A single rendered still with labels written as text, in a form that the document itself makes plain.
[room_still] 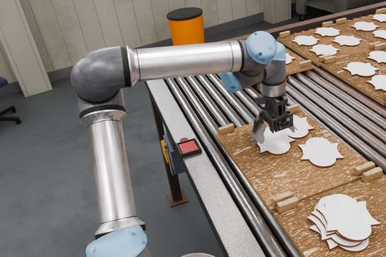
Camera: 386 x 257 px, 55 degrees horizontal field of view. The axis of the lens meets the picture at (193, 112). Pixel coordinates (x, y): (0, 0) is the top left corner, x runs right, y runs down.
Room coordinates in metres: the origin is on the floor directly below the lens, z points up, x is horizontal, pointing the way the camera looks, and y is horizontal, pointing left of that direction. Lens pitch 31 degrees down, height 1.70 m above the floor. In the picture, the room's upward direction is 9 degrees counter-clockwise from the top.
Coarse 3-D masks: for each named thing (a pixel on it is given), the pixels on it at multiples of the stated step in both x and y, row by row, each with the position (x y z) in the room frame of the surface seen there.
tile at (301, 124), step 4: (296, 116) 1.13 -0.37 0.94; (296, 120) 1.10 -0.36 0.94; (300, 120) 1.10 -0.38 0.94; (304, 120) 1.09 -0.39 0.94; (296, 124) 1.08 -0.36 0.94; (300, 124) 1.07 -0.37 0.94; (304, 124) 1.07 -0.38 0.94; (308, 124) 1.07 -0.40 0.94; (288, 128) 1.06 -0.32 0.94; (300, 128) 1.05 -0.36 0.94; (304, 128) 1.04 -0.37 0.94; (308, 128) 1.04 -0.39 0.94; (312, 128) 1.04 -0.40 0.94; (284, 132) 1.04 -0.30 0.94; (288, 132) 1.04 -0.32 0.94; (292, 132) 1.04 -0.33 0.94; (296, 132) 1.03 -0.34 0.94; (300, 132) 1.03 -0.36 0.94; (304, 132) 1.03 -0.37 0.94; (288, 136) 1.02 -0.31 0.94; (292, 136) 1.01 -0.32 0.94; (296, 136) 1.01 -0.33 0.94; (300, 136) 1.01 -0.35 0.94; (304, 136) 1.01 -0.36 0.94
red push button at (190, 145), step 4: (180, 144) 1.09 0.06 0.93; (184, 144) 1.09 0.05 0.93; (188, 144) 1.08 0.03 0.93; (192, 144) 1.08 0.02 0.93; (180, 148) 1.07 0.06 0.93; (184, 148) 1.06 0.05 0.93; (188, 148) 1.06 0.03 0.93; (192, 148) 1.05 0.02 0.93; (196, 148) 1.05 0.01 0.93; (184, 152) 1.04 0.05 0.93
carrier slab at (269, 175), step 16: (304, 112) 1.16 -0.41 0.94; (240, 128) 1.12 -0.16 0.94; (320, 128) 1.04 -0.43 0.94; (224, 144) 1.04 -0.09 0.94; (240, 144) 1.03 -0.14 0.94; (304, 144) 0.97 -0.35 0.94; (240, 160) 0.94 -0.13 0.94; (256, 160) 0.93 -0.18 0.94; (272, 160) 0.91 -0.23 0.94; (288, 160) 0.90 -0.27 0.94; (336, 160) 0.87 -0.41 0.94; (352, 160) 0.86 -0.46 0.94; (256, 176) 0.85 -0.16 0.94; (272, 176) 0.84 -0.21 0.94; (288, 176) 0.83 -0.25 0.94; (304, 176) 0.82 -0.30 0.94; (320, 176) 0.81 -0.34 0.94; (336, 176) 0.80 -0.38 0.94; (352, 176) 0.79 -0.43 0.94; (256, 192) 0.79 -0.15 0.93; (272, 192) 0.77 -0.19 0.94; (304, 192) 0.76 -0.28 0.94; (320, 192) 0.75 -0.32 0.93; (272, 208) 0.72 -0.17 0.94
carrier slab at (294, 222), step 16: (384, 176) 0.77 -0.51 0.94; (336, 192) 0.74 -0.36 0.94; (352, 192) 0.73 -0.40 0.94; (368, 192) 0.72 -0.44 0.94; (384, 192) 0.71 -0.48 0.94; (304, 208) 0.70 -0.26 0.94; (368, 208) 0.66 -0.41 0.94; (384, 208) 0.66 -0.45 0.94; (288, 224) 0.65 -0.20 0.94; (304, 224) 0.64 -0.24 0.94; (384, 224) 0.61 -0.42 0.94; (304, 240) 0.60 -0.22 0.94; (320, 240) 0.59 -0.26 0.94; (384, 240) 0.56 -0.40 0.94; (304, 256) 0.56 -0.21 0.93; (320, 256) 0.55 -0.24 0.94; (336, 256) 0.54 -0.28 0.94; (352, 256) 0.53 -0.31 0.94; (368, 256) 0.53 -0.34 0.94; (384, 256) 0.52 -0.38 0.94
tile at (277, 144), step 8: (264, 136) 1.03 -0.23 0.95; (272, 136) 1.02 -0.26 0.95; (280, 136) 1.01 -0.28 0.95; (256, 144) 1.01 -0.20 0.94; (264, 144) 0.99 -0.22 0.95; (272, 144) 0.98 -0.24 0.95; (280, 144) 0.98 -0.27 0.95; (288, 144) 0.97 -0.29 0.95; (264, 152) 0.96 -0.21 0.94; (272, 152) 0.94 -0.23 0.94; (280, 152) 0.94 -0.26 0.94
